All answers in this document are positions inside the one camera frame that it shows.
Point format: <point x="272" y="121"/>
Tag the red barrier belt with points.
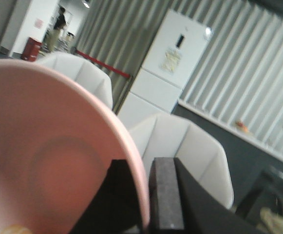
<point x="111" y="68"/>

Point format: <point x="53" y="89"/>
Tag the fruit plate on counter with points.
<point x="241" y="126"/>

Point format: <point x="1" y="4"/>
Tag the left grey upholstered chair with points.
<point x="82" y="72"/>

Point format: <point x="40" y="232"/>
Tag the white refrigerator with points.
<point x="168" y="65"/>

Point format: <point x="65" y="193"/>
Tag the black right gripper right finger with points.
<point x="180" y="205"/>

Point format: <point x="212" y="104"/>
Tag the red trash bin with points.
<point x="31" y="50"/>

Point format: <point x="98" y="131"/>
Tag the dark kitchen counter cabinet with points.
<point x="245" y="160"/>

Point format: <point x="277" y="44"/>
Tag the pink plastic bowl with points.
<point x="57" y="145"/>

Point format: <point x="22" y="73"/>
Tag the person in black shirt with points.
<point x="58" y="26"/>

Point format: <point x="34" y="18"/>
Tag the grey pleated curtain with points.
<point x="118" y="33"/>

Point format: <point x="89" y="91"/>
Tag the right grey upholstered chair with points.
<point x="164" y="135"/>

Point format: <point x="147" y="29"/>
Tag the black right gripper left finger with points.
<point x="115" y="207"/>

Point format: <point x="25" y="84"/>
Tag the grey upholstered chair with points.
<point x="82" y="72"/>
<point x="164" y="135"/>

